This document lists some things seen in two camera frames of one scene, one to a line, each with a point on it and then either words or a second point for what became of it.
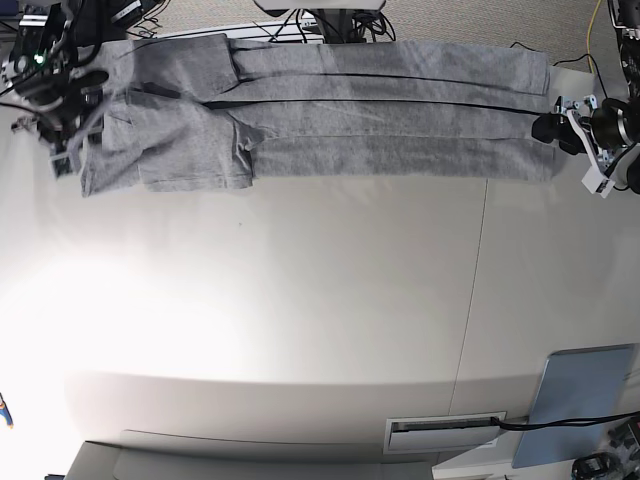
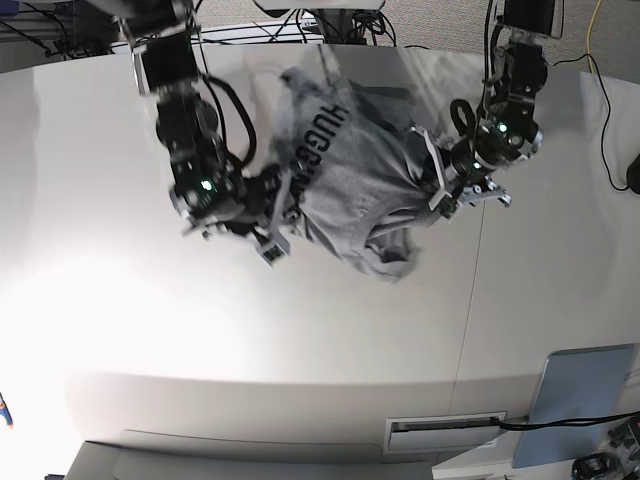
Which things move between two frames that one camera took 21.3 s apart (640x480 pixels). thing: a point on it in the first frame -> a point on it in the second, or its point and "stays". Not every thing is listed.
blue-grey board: x=577 y=385 stays
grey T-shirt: x=189 y=113 -> x=362 y=182
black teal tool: x=596 y=466 stays
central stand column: x=334 y=24 stays
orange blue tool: x=4 y=411 stays
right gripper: x=613 y=126 -> x=469 y=180
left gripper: x=58 y=131 -> x=259 y=206
